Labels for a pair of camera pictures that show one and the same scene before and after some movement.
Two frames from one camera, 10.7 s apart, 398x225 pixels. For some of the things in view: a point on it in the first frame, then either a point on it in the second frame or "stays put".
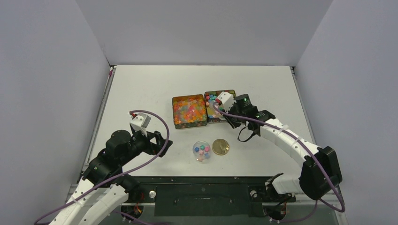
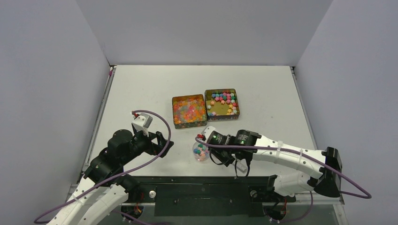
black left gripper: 152,148 stays put
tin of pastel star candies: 210,97 stays put
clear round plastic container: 201,151 stays put
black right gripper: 232,115 -> 216,152
